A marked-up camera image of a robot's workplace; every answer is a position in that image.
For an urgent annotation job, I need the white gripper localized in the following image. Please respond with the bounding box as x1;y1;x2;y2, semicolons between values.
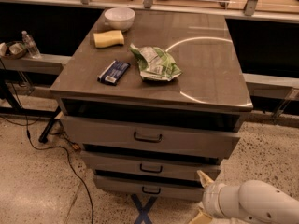
188;170;234;224

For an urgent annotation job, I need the grey drawer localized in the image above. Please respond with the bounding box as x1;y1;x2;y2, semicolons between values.
81;151;221;182
93;175;204;202
61;116;240;159

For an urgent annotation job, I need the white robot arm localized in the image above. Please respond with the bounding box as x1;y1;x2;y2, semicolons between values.
188;170;299;224

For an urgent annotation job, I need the grey bottom drawer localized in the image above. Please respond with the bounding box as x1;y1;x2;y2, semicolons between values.
93;175;204;202

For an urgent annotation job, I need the grey top drawer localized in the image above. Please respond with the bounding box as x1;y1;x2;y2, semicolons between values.
61;116;240;159

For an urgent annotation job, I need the grey drawer cabinet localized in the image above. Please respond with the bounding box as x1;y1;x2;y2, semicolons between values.
50;10;252;188

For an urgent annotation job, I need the blue tape cross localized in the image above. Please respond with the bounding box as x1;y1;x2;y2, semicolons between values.
131;194;157;224

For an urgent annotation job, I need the green chip bag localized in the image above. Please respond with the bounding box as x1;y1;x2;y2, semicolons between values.
129;44;182;82

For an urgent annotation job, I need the blue snack bar wrapper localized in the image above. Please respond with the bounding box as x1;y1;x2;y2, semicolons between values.
97;60;131;86

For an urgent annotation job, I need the black stand leg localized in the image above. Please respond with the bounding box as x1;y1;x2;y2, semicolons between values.
38;107;61;144

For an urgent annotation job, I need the yellow sponge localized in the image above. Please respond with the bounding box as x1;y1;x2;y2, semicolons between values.
93;30;124;49

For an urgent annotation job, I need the white bowl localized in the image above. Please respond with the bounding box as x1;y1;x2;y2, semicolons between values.
104;7;135;32

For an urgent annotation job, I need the clear plastic water bottle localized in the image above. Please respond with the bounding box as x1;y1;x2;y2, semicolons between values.
21;31;41;59

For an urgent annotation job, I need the dark basket with items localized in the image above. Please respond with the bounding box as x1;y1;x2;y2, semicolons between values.
0;41;27;60

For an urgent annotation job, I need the black floor cable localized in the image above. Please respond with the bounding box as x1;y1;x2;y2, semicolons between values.
0;63;94;224

